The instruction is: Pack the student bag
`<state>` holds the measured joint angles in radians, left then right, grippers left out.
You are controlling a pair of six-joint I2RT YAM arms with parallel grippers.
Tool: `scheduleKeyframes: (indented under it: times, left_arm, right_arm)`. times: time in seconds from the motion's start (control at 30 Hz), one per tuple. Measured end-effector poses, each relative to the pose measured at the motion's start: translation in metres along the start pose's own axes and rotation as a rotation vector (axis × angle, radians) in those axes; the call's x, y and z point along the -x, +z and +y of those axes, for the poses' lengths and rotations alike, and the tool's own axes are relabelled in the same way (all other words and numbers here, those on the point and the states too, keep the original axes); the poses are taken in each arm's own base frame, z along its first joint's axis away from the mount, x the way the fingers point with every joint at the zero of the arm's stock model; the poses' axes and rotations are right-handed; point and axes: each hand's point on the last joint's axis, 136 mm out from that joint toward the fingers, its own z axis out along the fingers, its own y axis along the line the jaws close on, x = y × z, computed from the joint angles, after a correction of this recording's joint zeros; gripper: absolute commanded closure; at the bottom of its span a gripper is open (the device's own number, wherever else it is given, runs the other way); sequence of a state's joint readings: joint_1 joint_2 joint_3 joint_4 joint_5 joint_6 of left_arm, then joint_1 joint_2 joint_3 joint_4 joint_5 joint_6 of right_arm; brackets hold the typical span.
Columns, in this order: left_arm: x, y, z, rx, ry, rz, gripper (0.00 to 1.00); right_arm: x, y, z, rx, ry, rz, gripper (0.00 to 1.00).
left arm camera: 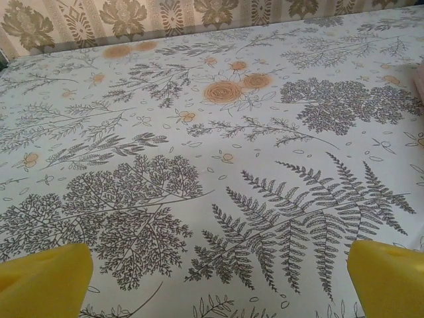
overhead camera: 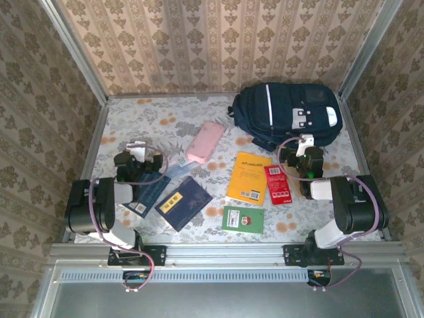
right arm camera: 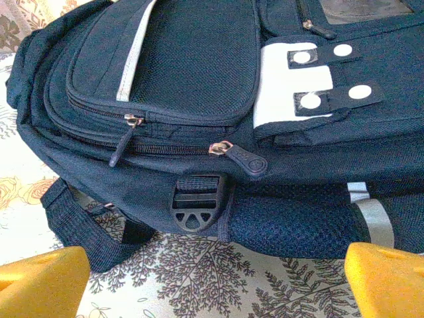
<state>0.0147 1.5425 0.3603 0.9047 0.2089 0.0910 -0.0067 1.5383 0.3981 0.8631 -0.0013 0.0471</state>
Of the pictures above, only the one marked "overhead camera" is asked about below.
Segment aluminium frame rail with mounts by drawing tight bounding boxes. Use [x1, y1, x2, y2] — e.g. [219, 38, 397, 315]
[49, 243, 407, 266]

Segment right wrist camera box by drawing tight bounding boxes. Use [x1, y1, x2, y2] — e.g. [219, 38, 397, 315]
[295, 133, 315, 156]

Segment red booklet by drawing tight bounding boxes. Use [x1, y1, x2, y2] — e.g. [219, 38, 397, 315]
[263, 164, 293, 206]

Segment aluminium corner post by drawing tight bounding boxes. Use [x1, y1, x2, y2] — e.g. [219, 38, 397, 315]
[337, 0, 403, 100]
[39, 0, 109, 105]

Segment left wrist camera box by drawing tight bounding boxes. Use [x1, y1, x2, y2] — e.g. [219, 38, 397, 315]
[127, 140, 146, 163]

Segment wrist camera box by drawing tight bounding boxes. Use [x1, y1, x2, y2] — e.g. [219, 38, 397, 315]
[295, 133, 315, 156]
[127, 140, 146, 163]

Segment grey slotted cable duct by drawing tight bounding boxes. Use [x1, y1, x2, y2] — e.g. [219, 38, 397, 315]
[61, 270, 311, 283]

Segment black connector with wires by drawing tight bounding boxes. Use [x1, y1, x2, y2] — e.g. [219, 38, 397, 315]
[121, 270, 150, 289]
[306, 268, 332, 288]

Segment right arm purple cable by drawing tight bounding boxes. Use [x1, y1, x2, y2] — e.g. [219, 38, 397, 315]
[276, 136, 380, 292]

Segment aluminium side rail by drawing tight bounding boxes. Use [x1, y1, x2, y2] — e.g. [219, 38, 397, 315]
[337, 97, 395, 241]
[62, 102, 109, 244]

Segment navy blue backpack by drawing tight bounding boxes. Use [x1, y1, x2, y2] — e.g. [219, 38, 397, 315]
[227, 82, 344, 153]

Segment green book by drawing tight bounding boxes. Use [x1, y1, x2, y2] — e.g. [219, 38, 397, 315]
[221, 205, 265, 235]

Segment light blue card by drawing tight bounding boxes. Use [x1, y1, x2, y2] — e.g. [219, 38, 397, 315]
[165, 157, 199, 182]

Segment navy book with yellow label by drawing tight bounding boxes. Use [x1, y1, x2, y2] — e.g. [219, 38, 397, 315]
[154, 175, 214, 233]

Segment pink pencil case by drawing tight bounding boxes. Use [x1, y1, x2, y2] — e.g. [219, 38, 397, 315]
[186, 121, 226, 165]

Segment grey metal panel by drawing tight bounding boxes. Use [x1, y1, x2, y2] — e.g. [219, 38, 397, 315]
[31, 264, 424, 318]

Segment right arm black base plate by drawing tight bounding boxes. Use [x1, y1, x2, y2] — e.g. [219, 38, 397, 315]
[283, 244, 345, 268]

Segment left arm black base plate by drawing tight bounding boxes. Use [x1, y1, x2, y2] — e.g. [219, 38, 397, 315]
[107, 244, 166, 268]

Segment blue patterned book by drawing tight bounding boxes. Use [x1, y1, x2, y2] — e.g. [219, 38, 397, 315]
[119, 172, 172, 219]

